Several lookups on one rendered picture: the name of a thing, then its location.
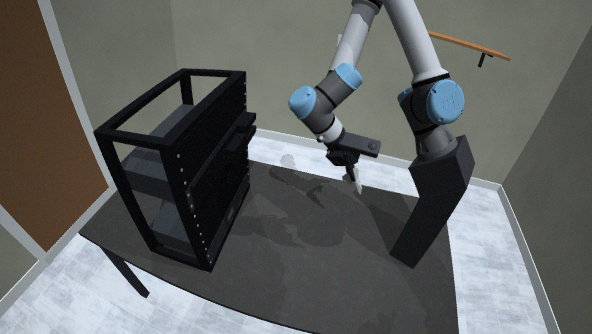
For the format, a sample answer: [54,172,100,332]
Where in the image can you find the black server rack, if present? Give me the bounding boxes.
[93,68,256,273]

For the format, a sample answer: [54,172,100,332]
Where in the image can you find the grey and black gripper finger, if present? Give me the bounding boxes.
[342,160,362,195]

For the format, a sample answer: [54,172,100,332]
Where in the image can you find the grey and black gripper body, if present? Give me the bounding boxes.
[324,127,360,166]

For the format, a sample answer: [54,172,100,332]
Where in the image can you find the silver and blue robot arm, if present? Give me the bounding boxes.
[288,0,464,161]

